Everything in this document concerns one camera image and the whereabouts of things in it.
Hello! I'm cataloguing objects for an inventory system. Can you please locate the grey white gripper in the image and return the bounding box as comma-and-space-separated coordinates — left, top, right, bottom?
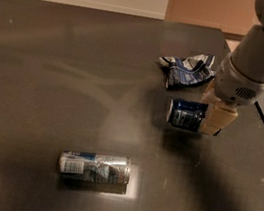
200, 53, 264, 136

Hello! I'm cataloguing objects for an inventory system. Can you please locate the blue pepsi can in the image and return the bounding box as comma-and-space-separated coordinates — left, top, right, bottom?
166, 98, 208, 132

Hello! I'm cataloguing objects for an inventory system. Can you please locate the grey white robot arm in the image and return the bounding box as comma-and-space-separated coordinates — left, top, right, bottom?
198, 0, 264, 135

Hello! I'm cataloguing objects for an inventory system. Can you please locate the silver blue redbull can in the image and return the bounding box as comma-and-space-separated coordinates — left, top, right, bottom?
58, 151, 131, 185

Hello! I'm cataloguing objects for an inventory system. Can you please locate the crumpled blue chip bag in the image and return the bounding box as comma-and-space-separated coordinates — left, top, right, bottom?
159, 54, 216, 89

